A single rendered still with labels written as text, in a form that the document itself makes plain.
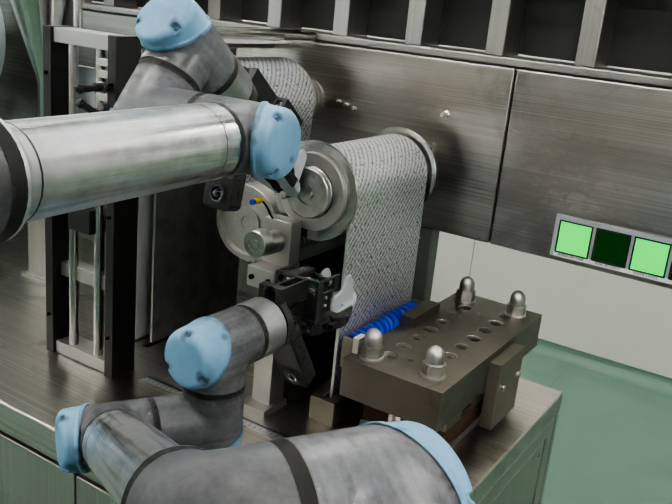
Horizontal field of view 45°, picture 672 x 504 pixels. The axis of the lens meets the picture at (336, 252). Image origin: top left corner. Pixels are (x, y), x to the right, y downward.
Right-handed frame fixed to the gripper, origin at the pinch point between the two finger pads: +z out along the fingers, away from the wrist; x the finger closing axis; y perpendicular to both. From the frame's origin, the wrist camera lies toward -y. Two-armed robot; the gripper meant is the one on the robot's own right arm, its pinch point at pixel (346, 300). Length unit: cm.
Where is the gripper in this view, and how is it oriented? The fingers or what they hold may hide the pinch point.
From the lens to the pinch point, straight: 123.0
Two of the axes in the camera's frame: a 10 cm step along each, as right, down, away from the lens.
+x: -8.4, -2.4, 4.9
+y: 0.9, -9.5, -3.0
